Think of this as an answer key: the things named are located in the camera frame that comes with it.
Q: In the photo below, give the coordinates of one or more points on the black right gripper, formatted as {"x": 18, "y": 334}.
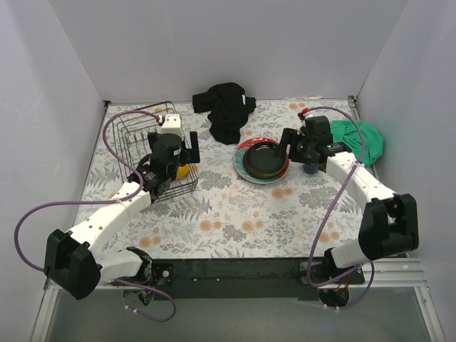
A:
{"x": 294, "y": 143}

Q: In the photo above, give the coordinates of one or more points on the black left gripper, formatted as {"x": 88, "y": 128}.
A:
{"x": 190, "y": 154}

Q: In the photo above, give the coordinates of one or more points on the yellow bowl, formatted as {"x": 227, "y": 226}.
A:
{"x": 182, "y": 171}

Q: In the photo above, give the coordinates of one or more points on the large white plate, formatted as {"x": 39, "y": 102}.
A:
{"x": 242, "y": 171}

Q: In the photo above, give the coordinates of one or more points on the dark blue mug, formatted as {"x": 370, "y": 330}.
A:
{"x": 310, "y": 169}

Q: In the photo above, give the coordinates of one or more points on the orange yellow plate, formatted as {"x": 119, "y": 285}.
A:
{"x": 281, "y": 172}

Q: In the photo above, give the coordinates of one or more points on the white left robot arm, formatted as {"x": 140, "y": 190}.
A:
{"x": 73, "y": 259}

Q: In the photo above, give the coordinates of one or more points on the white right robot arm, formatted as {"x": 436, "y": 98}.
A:
{"x": 389, "y": 224}

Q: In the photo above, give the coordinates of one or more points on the floral table mat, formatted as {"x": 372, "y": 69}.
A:
{"x": 226, "y": 216}

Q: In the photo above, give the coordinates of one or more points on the black cloth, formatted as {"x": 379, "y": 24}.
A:
{"x": 229, "y": 109}

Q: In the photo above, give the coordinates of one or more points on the green cloth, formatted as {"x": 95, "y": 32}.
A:
{"x": 345, "y": 131}

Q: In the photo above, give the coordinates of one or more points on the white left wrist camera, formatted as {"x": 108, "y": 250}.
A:
{"x": 171, "y": 123}

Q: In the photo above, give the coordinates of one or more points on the black wire dish rack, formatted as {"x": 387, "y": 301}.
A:
{"x": 131, "y": 143}

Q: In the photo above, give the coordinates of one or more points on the black base frame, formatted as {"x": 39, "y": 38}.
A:
{"x": 250, "y": 278}

